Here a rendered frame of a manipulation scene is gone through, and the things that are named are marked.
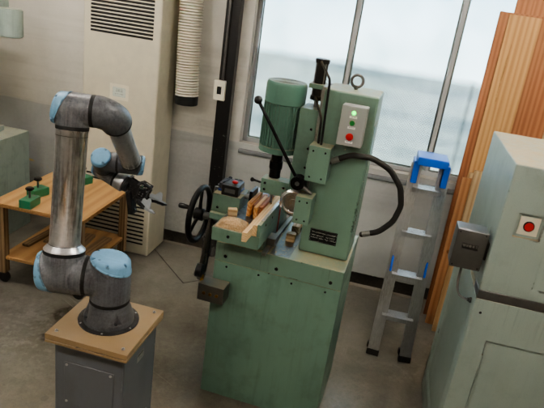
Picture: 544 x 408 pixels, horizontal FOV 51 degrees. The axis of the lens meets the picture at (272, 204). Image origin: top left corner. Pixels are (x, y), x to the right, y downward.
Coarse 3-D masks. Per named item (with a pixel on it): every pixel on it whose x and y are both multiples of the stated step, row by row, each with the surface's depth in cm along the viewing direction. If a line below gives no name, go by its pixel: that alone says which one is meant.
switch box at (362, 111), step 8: (344, 104) 220; (352, 104) 222; (344, 112) 220; (360, 112) 219; (368, 112) 223; (344, 120) 221; (360, 120) 220; (344, 128) 222; (360, 128) 221; (344, 136) 223; (360, 136) 222; (344, 144) 224; (352, 144) 223; (360, 144) 223
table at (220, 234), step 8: (216, 216) 260; (224, 216) 250; (232, 216) 251; (240, 216) 252; (248, 216) 253; (280, 216) 266; (272, 224) 252; (216, 232) 238; (224, 232) 237; (232, 232) 236; (240, 232) 236; (264, 232) 240; (224, 240) 238; (232, 240) 237; (240, 240) 236; (248, 240) 235; (256, 240) 234; (264, 240) 244; (248, 248) 237; (256, 248) 235
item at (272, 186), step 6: (264, 180) 253; (270, 180) 253; (276, 180) 253; (282, 180) 254; (288, 180) 255; (264, 186) 254; (270, 186) 253; (276, 186) 253; (282, 186) 252; (264, 192) 255; (270, 192) 254; (276, 192) 254
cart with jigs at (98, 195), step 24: (24, 192) 340; (48, 192) 340; (96, 192) 356; (120, 192) 361; (0, 216) 326; (48, 216) 317; (120, 216) 375; (0, 240) 331; (24, 240) 357; (48, 240) 357; (96, 240) 366; (120, 240) 377; (0, 264) 337
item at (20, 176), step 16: (0, 0) 347; (0, 16) 344; (16, 16) 345; (0, 32) 347; (16, 32) 348; (0, 128) 387; (0, 144) 371; (16, 144) 388; (0, 160) 375; (16, 160) 392; (0, 176) 378; (16, 176) 396; (0, 192) 381; (16, 224) 407
